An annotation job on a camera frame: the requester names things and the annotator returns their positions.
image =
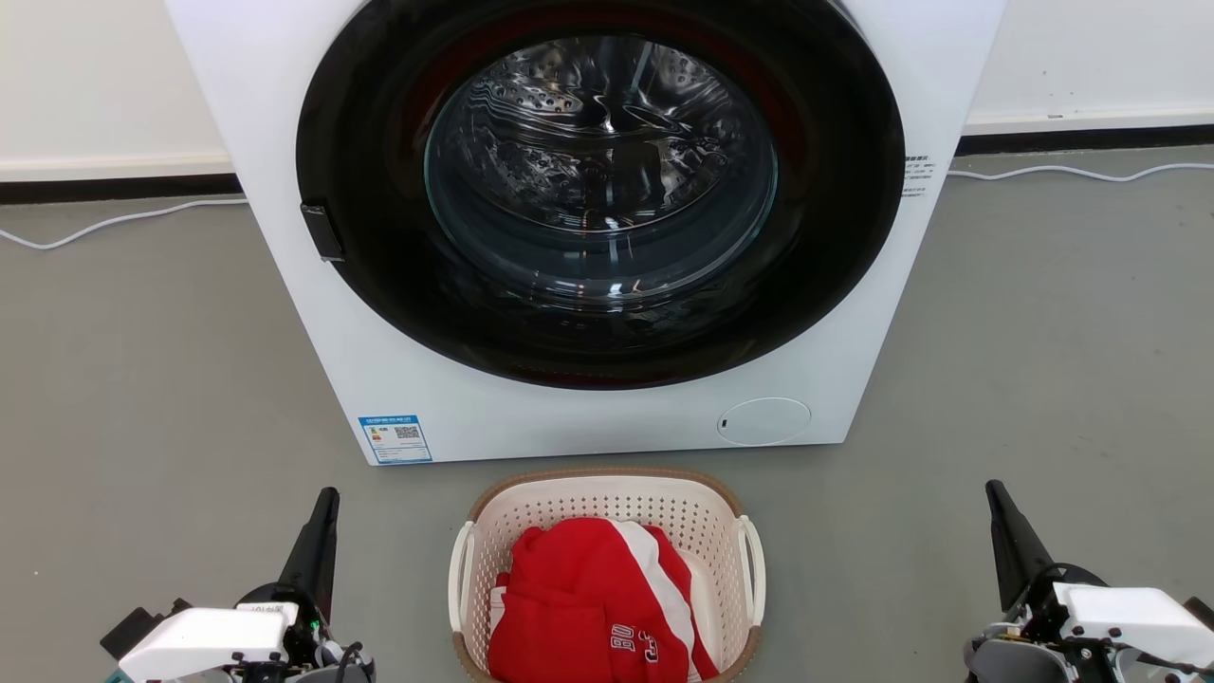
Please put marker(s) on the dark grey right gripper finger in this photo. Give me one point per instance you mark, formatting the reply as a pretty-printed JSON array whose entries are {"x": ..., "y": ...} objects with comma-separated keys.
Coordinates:
[{"x": 1015, "y": 550}]

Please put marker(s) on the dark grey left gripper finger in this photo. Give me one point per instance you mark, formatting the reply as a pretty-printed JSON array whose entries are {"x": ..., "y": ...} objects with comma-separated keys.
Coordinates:
[{"x": 315, "y": 555}]

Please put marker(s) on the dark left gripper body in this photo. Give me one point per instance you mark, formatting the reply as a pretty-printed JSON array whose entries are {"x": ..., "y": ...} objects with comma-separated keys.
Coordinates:
[{"x": 318, "y": 636}]

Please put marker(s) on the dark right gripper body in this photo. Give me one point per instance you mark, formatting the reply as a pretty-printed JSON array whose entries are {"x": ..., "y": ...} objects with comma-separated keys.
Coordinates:
[{"x": 1034, "y": 655}]

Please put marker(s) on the white perforated laundry basket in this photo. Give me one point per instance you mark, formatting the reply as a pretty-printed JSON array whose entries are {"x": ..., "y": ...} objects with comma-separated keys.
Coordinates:
[{"x": 607, "y": 493}]

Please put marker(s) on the blue energy label sticker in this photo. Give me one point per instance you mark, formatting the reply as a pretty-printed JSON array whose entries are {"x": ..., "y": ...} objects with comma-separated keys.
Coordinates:
[{"x": 395, "y": 440}]

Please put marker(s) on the white front-loading washing machine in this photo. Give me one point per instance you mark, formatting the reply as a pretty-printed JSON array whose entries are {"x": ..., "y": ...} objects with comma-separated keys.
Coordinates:
[{"x": 303, "y": 332}]

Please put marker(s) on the red and white garment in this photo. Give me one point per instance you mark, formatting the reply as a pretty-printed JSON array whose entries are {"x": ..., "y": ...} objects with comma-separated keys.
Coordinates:
[{"x": 579, "y": 598}]

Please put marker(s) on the black round washer door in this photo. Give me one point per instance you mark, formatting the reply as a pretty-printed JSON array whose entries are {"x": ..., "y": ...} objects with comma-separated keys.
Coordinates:
[{"x": 379, "y": 285}]

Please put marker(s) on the round white filter cover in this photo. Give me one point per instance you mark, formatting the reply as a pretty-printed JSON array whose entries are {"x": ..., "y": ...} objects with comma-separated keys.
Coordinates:
[{"x": 763, "y": 422}]

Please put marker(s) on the small printed text sticker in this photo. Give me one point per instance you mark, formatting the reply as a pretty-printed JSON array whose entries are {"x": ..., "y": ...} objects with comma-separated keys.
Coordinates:
[{"x": 918, "y": 175}]

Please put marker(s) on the steel washer drum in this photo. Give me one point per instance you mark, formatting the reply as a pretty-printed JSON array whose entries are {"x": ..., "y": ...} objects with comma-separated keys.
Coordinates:
[{"x": 588, "y": 142}]

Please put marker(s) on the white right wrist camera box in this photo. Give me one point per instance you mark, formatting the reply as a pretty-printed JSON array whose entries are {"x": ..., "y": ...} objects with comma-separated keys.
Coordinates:
[{"x": 1129, "y": 612}]

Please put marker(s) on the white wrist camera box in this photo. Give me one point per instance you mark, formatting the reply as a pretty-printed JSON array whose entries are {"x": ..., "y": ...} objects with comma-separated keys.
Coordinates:
[
  {"x": 1129, "y": 612},
  {"x": 199, "y": 636}
]

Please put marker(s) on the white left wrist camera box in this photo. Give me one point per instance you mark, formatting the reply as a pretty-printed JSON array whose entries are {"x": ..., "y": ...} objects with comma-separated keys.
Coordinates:
[{"x": 199, "y": 636}]

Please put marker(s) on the black right wrist mount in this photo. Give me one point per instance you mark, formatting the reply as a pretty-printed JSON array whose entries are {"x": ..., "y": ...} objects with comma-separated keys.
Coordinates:
[{"x": 1201, "y": 612}]

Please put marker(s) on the black wrist mount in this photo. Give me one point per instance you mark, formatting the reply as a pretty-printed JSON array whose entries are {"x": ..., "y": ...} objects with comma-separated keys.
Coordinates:
[
  {"x": 1201, "y": 612},
  {"x": 133, "y": 628}
]

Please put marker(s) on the black left wrist mount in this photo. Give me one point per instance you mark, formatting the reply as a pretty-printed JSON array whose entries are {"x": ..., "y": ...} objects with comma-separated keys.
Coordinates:
[{"x": 133, "y": 628}]

